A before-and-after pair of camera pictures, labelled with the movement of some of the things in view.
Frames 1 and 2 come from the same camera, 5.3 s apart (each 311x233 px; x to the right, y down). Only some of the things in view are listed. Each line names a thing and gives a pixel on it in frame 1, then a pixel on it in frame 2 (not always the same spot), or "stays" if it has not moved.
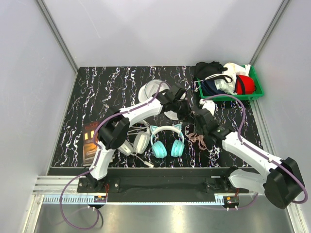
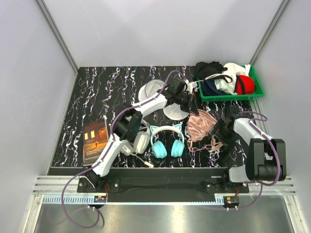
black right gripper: x=195 y=120 -> x=219 y=136
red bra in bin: x=245 y=85 stays
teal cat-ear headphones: x=159 y=149 stays
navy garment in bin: x=209 y=88 stays
